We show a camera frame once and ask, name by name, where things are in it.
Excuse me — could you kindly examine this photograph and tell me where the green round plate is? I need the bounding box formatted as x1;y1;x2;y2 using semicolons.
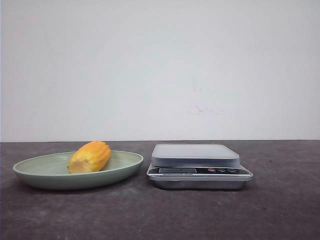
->
12;150;144;190

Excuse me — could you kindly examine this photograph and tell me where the yellow corn cob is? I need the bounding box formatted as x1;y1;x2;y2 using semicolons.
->
67;141;111;174

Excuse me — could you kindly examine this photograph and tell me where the silver digital kitchen scale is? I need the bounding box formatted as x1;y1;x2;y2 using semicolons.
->
146;143;254;190

